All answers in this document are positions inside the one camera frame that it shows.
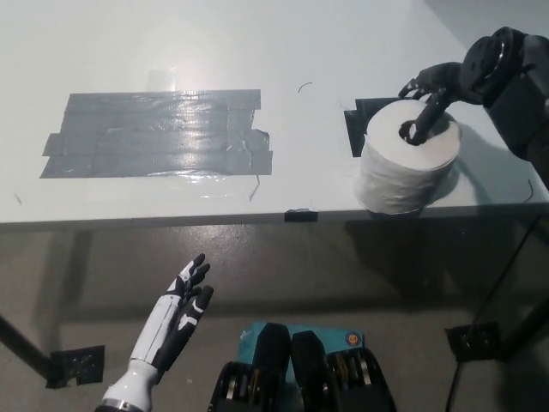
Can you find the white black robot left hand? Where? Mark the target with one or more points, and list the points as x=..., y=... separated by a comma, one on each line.
x=158, y=330

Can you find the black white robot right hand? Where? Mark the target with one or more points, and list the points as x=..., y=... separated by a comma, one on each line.
x=446, y=81

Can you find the white toilet paper roll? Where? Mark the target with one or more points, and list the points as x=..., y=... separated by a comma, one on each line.
x=394, y=176

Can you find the black robot torso left block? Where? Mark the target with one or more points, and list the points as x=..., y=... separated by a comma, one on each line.
x=268, y=365

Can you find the teal robot torso box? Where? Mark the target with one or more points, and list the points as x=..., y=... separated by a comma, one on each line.
x=330, y=337

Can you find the black tape square patch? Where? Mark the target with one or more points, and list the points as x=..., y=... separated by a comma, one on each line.
x=356, y=124

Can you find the black slanted table leg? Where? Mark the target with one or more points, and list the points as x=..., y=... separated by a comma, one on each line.
x=529, y=322
x=23, y=343

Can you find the small black tape tab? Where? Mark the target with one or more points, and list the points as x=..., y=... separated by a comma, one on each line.
x=301, y=215

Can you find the grey duct tape patch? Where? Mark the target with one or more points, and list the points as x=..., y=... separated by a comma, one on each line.
x=163, y=137

